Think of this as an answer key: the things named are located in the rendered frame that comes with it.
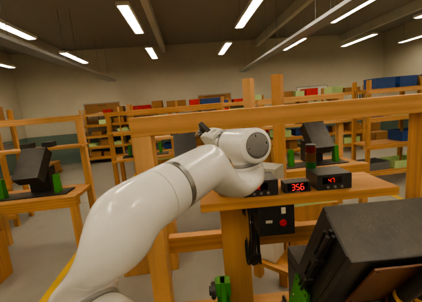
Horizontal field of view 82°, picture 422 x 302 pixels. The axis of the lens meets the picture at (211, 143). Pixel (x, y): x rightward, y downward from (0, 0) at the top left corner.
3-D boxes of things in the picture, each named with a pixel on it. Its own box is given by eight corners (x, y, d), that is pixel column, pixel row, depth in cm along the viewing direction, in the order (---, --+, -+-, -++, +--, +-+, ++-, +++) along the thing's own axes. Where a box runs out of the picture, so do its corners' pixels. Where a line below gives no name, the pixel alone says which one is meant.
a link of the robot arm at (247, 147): (248, 156, 70) (240, 125, 69) (277, 160, 58) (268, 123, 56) (223, 166, 67) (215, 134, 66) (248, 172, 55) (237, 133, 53)
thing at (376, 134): (372, 139, 995) (373, 122, 983) (389, 142, 916) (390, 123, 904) (346, 142, 980) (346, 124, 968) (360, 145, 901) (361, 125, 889)
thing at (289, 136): (365, 149, 837) (367, 83, 801) (275, 159, 807) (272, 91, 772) (354, 147, 890) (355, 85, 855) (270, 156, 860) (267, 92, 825)
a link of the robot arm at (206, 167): (210, 251, 40) (274, 179, 64) (183, 160, 38) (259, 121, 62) (173, 245, 46) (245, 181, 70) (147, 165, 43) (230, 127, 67)
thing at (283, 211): (295, 234, 112) (294, 203, 109) (259, 237, 111) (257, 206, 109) (286, 221, 124) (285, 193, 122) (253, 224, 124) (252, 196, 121)
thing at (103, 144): (161, 157, 1006) (155, 103, 971) (86, 164, 979) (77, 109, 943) (162, 154, 1060) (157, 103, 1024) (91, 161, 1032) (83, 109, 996)
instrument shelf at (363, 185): (399, 194, 109) (400, 186, 109) (200, 213, 107) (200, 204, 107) (363, 178, 134) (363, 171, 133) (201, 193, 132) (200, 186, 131)
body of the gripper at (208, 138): (208, 139, 67) (196, 138, 78) (230, 165, 70) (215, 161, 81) (227, 122, 69) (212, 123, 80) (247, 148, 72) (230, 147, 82)
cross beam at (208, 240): (402, 231, 135) (402, 216, 134) (169, 253, 133) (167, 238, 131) (395, 226, 140) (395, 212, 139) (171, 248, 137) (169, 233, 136)
